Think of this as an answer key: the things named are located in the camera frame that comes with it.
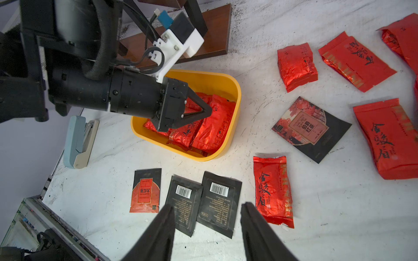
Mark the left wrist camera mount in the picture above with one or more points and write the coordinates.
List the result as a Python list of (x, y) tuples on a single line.
[(180, 39)]

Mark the black green label tea bag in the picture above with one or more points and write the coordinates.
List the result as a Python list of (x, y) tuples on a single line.
[(184, 196)]

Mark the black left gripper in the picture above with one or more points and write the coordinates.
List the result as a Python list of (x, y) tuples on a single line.
[(126, 92)]

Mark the aluminium frame profiles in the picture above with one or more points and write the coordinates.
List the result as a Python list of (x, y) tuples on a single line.
[(38, 234)]

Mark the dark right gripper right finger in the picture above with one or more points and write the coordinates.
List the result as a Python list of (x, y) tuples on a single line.
[(260, 242)]

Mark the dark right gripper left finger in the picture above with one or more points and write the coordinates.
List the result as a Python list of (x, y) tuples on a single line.
[(156, 243)]

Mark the yellow plastic storage box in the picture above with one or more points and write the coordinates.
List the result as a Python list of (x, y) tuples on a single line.
[(219, 84)]

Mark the light blue stapler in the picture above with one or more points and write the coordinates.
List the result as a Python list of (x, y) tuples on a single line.
[(79, 142)]

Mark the crinkled red foil tea bag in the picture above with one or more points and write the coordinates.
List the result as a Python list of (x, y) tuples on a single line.
[(296, 66)]

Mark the black red patterned tea bag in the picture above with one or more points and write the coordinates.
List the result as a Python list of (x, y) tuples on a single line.
[(310, 129)]

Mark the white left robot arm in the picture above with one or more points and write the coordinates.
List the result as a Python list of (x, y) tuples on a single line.
[(66, 52)]

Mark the large red tea bag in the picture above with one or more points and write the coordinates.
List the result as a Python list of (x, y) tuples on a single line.
[(355, 62)]

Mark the red tea bags pile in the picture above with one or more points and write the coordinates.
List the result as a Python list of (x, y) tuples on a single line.
[(204, 136)]

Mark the red tea bag gold text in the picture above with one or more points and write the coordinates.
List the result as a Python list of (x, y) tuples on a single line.
[(273, 198)]

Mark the black red label tea bag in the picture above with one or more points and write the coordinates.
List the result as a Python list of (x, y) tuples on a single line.
[(219, 203)]

